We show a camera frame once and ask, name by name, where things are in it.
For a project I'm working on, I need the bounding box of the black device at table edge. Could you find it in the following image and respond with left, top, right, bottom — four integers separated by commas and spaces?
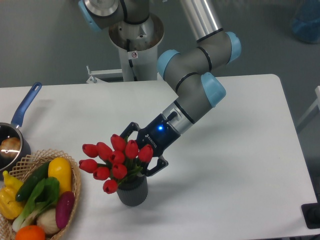
301, 203, 320, 229

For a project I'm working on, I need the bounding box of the purple eggplant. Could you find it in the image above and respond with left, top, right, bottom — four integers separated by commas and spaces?
55, 191, 75, 229

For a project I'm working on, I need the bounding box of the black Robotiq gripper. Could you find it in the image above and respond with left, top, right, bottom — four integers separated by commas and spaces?
119, 113, 181, 177

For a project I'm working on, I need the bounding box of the blue bag in background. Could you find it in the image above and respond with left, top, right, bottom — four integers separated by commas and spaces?
290, 0, 320, 44

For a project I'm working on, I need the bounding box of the bread roll in pan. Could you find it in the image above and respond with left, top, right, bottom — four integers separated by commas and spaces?
0, 137, 21, 159

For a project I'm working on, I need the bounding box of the green bok choy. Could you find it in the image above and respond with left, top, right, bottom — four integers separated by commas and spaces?
12, 177, 60, 232

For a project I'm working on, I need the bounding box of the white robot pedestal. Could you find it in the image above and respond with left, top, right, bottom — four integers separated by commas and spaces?
87, 13, 164, 83

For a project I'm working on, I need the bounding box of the blue handled saucepan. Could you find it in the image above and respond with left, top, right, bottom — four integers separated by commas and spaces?
0, 82, 42, 173

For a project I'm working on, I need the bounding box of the white furniture frame at right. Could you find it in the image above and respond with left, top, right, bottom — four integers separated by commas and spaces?
295, 86, 320, 134

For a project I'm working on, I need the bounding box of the green cucumber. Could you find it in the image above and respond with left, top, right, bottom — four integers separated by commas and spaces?
15, 161, 51, 202

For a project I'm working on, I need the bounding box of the orange fruit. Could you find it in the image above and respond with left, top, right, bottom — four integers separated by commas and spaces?
15, 225, 46, 240

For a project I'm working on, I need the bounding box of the yellow squash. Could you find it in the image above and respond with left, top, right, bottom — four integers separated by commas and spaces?
48, 157, 72, 196

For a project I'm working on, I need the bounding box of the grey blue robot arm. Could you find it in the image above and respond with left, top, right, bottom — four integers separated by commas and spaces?
78, 0, 242, 177

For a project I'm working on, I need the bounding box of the white garlic bulb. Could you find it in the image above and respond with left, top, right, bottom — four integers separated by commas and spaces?
36, 208, 60, 235

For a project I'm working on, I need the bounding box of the yellow bell pepper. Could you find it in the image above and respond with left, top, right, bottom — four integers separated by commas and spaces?
0, 170, 25, 220

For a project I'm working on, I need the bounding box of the red tulip bouquet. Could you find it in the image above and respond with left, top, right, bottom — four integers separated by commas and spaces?
79, 134, 154, 194

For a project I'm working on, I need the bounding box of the dark grey ribbed vase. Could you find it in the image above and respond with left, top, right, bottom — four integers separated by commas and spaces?
116, 175, 148, 207

